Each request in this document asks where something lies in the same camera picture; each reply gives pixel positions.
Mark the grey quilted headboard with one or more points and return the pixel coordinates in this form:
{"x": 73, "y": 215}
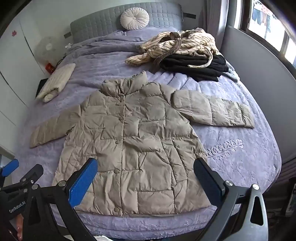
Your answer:
{"x": 161, "y": 16}

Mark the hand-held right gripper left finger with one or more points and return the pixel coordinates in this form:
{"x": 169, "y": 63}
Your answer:
{"x": 82, "y": 185}

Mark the folded beige striped cloth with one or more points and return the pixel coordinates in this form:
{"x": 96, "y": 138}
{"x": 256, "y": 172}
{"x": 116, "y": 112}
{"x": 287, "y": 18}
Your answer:
{"x": 56, "y": 81}

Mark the lavender bed blanket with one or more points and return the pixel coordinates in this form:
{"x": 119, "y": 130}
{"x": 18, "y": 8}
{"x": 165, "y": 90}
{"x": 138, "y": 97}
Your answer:
{"x": 231, "y": 166}

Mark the cream fabric belt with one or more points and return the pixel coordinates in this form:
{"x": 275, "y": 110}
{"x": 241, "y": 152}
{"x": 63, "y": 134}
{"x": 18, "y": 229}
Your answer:
{"x": 204, "y": 62}

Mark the small red item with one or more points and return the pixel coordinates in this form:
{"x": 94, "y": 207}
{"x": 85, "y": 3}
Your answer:
{"x": 50, "y": 68}

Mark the cream striped garment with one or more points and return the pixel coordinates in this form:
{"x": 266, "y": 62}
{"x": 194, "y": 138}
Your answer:
{"x": 157, "y": 49}

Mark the round white cushion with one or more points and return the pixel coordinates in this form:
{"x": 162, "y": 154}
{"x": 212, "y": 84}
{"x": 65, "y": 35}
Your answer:
{"x": 134, "y": 19}

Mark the light grey garment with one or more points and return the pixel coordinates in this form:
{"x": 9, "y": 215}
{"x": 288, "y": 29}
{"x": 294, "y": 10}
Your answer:
{"x": 232, "y": 73}

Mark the beige puffer jacket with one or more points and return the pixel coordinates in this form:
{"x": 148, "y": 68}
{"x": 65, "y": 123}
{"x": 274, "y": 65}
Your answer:
{"x": 138, "y": 143}

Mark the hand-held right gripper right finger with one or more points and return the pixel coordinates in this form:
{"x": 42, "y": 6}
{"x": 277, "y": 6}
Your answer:
{"x": 208, "y": 183}

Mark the white table fan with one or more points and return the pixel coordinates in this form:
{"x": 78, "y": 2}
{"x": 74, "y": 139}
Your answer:
{"x": 46, "y": 49}

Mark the black folded garment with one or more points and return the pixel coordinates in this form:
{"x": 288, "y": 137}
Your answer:
{"x": 196, "y": 68}

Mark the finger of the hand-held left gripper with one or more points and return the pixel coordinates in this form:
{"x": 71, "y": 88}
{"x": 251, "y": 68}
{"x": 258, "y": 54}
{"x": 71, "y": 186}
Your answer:
{"x": 34, "y": 172}
{"x": 9, "y": 167}

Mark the person's left hand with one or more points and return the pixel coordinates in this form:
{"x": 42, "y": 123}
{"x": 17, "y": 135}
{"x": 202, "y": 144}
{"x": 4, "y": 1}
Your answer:
{"x": 19, "y": 228}

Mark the red sticker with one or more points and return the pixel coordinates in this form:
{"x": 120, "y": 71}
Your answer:
{"x": 14, "y": 33}

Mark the hanging clothes outside window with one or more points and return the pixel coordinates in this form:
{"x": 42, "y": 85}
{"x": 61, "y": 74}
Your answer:
{"x": 261, "y": 16}

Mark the grey brown scarf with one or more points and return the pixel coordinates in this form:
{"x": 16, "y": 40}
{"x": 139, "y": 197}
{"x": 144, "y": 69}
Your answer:
{"x": 172, "y": 45}

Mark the white wardrobe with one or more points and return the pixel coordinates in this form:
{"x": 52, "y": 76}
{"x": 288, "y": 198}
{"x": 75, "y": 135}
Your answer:
{"x": 16, "y": 69}

